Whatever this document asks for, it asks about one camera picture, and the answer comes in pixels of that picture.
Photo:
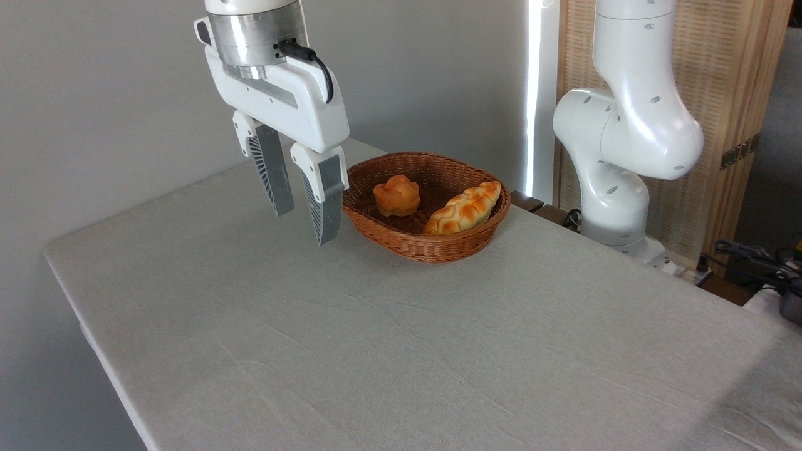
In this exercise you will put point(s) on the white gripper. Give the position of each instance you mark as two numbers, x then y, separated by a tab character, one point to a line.
294	106

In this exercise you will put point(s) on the round orange bread bun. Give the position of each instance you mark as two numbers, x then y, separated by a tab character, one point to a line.
396	195

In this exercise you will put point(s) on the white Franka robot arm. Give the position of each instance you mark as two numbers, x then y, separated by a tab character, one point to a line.
626	125

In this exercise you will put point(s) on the braided golden bread loaf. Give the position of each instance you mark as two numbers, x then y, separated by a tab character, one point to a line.
465	210

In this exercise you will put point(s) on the brown wicker basket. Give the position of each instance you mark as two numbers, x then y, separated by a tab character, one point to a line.
432	247

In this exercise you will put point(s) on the light grey tablecloth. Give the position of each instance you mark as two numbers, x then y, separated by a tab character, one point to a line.
376	351

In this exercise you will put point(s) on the dark wooden furniture edge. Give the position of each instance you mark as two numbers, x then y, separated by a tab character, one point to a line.
532	203

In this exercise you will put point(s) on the brass screen hinge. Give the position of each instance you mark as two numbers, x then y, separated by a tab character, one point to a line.
739	151

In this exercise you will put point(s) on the bamboo wooden folding screen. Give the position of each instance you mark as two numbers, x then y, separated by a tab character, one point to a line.
745	75

